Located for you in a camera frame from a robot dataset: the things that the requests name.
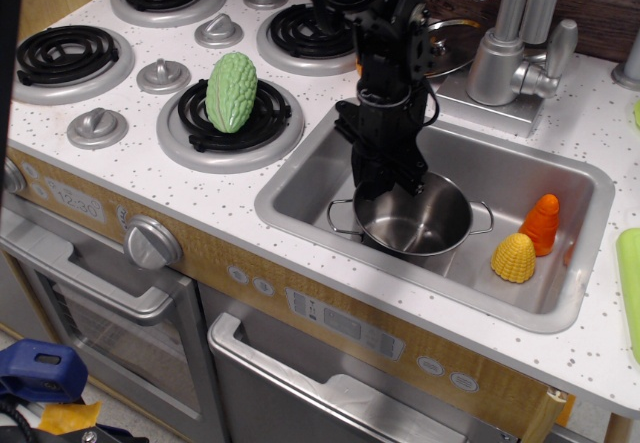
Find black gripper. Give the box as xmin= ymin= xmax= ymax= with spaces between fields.
xmin=335 ymin=87 xmax=429 ymax=200

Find small steel pot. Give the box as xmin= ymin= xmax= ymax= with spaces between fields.
xmin=326 ymin=172 xmax=495 ymax=258

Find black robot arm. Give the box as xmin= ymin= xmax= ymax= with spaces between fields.
xmin=311 ymin=0 xmax=435 ymax=200

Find silver sink basin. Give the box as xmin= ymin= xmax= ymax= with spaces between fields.
xmin=255 ymin=111 xmax=615 ymax=333

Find glass pot lid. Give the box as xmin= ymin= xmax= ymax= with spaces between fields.
xmin=426 ymin=18 xmax=487 ymax=78

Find front right black burner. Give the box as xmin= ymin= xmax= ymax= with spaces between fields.
xmin=156 ymin=80 xmax=304 ymax=174

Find back right black burner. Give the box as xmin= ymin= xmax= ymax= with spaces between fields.
xmin=256 ymin=4 xmax=356 ymax=77

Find yellow toy corn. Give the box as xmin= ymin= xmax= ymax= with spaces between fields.
xmin=490 ymin=233 xmax=536 ymax=284

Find green toy bitter melon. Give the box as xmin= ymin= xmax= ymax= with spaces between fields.
xmin=205 ymin=52 xmax=258 ymax=134

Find orange toy carrot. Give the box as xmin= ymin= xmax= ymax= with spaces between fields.
xmin=518 ymin=194 xmax=560 ymax=257

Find silver toy faucet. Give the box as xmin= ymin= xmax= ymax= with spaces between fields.
xmin=437 ymin=0 xmax=578 ymax=137

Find silver stove knob centre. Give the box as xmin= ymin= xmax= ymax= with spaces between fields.
xmin=194 ymin=13 xmax=244 ymax=49

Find silver stove knob middle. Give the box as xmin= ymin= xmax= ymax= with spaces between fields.
xmin=136 ymin=58 xmax=191 ymax=95

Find large silver oven dial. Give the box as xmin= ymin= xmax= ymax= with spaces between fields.
xmin=123 ymin=215 xmax=183 ymax=270

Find silver dishwasher door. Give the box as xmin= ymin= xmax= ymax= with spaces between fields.
xmin=208 ymin=313 xmax=517 ymax=442

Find lime green plastic tray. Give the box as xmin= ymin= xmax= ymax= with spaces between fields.
xmin=616 ymin=228 xmax=640 ymax=362

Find silver stove knob front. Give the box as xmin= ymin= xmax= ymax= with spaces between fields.
xmin=66 ymin=108 xmax=129 ymax=150

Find silver oven door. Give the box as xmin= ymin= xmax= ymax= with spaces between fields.
xmin=1 ymin=209 xmax=229 ymax=442

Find front left black burner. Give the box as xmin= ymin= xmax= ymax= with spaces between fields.
xmin=13 ymin=25 xmax=135 ymax=106

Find silver dial at left edge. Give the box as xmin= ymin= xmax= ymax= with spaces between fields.
xmin=3 ymin=158 xmax=26 ymax=194

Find blue clamp tool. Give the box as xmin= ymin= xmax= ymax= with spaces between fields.
xmin=1 ymin=339 xmax=89 ymax=403

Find yellow cloth on floor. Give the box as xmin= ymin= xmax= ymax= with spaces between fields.
xmin=38 ymin=401 xmax=102 ymax=435

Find grey post base right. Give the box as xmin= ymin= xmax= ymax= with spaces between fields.
xmin=611 ymin=34 xmax=640 ymax=92

